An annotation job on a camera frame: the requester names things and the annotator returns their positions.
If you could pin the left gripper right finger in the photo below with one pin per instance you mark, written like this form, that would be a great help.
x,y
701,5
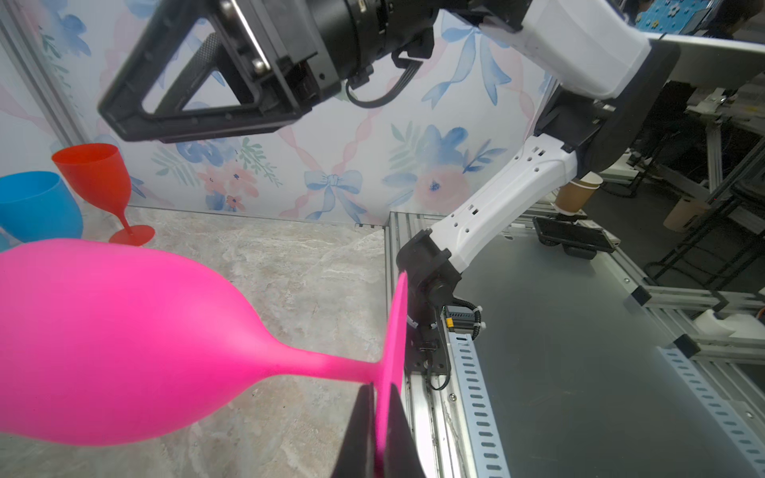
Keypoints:
x,y
400,458

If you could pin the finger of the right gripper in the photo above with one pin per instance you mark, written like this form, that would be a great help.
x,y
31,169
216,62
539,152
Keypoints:
x,y
237,47

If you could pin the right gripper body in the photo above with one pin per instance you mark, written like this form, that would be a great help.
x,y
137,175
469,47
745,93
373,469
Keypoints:
x,y
290,56

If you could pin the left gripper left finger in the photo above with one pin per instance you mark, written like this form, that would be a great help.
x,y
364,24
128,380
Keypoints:
x,y
356,458

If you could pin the red wine glass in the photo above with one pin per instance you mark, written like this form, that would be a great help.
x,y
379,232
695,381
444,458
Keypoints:
x,y
98,174

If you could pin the blue wine glass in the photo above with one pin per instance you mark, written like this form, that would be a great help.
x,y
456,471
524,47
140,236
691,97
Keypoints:
x,y
37,205

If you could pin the pink wine glass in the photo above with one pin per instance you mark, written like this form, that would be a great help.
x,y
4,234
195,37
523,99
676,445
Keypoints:
x,y
106,344

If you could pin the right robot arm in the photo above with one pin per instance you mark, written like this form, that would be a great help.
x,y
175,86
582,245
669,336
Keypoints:
x,y
609,76

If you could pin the black tablet device outside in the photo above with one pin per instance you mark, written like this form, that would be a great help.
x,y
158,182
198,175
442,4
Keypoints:
x,y
576,240

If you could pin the brown paper cup outside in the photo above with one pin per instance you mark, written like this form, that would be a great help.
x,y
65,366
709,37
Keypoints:
x,y
572,197

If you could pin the aluminium mounting rail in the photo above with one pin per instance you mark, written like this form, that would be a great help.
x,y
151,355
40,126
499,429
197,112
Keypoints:
x,y
445,396

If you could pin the right frame post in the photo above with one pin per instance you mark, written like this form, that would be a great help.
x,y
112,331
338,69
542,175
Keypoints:
x,y
38,77

